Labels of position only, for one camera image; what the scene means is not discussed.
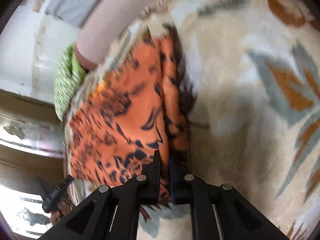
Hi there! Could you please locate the pink bolster pillow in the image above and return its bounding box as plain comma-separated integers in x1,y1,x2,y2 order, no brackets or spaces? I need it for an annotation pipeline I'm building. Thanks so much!
74,0,154,71

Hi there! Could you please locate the beige leaf pattern blanket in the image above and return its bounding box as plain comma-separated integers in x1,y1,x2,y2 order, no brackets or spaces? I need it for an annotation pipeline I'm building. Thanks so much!
62,0,320,240

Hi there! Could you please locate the green white checkered pillow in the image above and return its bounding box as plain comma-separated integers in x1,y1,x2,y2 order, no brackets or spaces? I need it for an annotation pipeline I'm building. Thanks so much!
54,44,86,121

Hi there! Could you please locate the person's left hand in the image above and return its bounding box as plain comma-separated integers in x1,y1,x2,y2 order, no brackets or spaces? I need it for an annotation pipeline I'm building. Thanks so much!
50,201,71,225

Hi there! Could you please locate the orange black floral blouse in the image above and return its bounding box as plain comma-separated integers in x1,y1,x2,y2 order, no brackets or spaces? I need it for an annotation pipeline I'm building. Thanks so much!
65,24,196,204

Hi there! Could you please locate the wooden door with glass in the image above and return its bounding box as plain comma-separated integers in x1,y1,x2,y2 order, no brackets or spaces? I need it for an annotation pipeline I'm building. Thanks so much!
1,90,64,239

